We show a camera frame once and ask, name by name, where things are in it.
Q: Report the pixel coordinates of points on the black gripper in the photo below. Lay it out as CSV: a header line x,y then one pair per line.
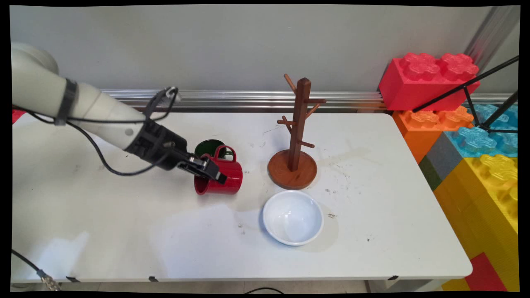
x,y
159,145

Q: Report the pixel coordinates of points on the red mug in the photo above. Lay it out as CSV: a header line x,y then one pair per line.
x,y
225,178

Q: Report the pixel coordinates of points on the dark green enamel mug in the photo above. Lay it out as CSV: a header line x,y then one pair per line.
x,y
209,148

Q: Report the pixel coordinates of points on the white ceramic bowl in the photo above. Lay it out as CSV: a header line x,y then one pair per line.
x,y
293,218

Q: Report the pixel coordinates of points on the brown wooden mug tree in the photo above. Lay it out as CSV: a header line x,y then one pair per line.
x,y
300,120

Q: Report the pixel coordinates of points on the small red toy block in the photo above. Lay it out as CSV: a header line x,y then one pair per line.
x,y
16,115

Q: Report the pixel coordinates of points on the giant orange toy block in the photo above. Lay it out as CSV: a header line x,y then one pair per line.
x,y
422,128

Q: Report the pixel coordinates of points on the giant dark green toy block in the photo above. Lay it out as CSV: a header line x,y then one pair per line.
x,y
430,173

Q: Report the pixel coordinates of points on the giant red toy block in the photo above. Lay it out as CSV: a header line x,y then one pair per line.
x,y
422,82

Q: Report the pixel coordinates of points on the giant grey toy block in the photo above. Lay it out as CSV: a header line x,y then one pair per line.
x,y
444,157

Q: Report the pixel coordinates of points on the giant blue toy block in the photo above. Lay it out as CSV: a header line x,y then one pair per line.
x,y
476,140

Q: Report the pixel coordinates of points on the black tripod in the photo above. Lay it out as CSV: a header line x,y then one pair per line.
x,y
468,89

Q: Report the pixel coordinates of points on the giant yellow toy block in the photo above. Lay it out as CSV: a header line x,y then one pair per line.
x,y
484,198

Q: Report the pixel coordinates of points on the red block panel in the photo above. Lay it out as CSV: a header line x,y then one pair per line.
x,y
484,273

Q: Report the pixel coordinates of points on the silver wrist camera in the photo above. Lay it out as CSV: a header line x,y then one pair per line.
x,y
173,95

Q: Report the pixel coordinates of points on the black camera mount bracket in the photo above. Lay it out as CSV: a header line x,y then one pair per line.
x,y
154,105

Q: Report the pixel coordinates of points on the aluminium rail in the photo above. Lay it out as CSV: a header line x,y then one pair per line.
x,y
248,99

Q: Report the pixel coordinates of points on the aluminium post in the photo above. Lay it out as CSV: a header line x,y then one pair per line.
x,y
492,33

